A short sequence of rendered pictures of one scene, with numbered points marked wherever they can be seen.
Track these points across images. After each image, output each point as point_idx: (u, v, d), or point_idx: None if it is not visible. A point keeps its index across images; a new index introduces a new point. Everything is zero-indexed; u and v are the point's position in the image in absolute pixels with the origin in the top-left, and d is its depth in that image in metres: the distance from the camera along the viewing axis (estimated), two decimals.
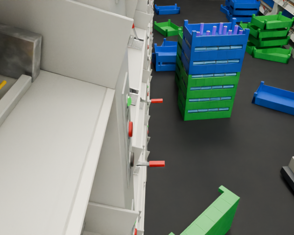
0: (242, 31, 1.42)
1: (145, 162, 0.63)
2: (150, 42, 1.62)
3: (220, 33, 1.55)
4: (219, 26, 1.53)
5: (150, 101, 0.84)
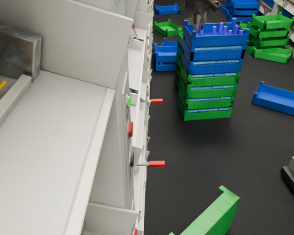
0: (242, 31, 1.42)
1: (145, 162, 0.63)
2: (150, 42, 1.62)
3: (220, 33, 1.55)
4: (219, 26, 1.53)
5: (150, 101, 0.84)
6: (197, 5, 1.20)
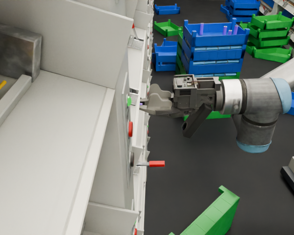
0: None
1: (145, 162, 0.63)
2: (150, 42, 1.62)
3: None
4: None
5: None
6: (186, 109, 0.69)
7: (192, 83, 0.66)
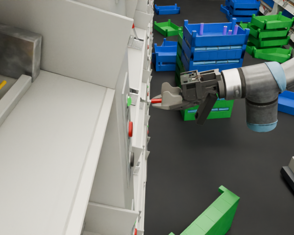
0: None
1: None
2: (150, 42, 1.62)
3: None
4: None
5: (150, 101, 0.84)
6: (194, 100, 0.80)
7: (196, 78, 0.78)
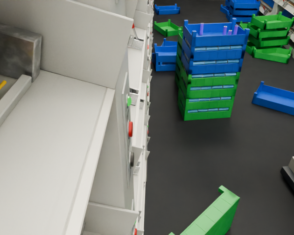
0: None
1: None
2: (150, 42, 1.62)
3: None
4: None
5: None
6: None
7: None
